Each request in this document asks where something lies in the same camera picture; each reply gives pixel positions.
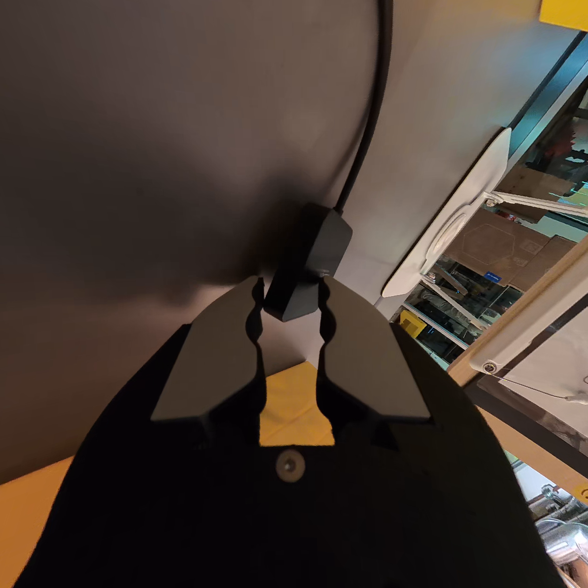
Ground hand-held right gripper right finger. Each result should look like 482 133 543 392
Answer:
316 276 432 425

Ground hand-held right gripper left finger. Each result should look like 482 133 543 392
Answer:
151 276 268 425

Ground black adapter hub with cable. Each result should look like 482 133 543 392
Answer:
263 0 395 323

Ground yellow box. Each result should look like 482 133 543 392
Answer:
0 360 336 588

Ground wooden framed instruction board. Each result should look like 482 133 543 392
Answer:
448 236 588 465

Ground brown cardboard box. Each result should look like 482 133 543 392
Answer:
443 209 577 292

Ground silver metal pipes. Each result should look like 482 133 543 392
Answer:
528 484 588 588

